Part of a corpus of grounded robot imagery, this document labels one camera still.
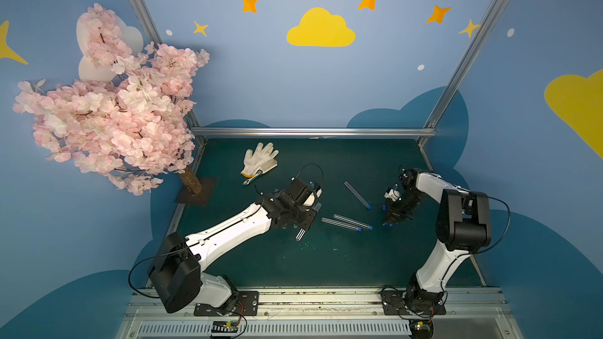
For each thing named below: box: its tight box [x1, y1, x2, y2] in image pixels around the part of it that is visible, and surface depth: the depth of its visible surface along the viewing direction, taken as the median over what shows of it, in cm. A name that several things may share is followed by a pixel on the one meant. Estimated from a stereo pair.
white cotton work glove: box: [240, 142, 280, 179], surface depth 116 cm
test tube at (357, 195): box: [343, 181, 372, 210], surface depth 103 cm
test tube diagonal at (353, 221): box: [332, 214, 374, 231], surface depth 95 cm
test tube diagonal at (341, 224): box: [321, 216, 362, 232], surface depth 94 cm
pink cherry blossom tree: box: [12, 3, 210, 197], surface depth 60 cm
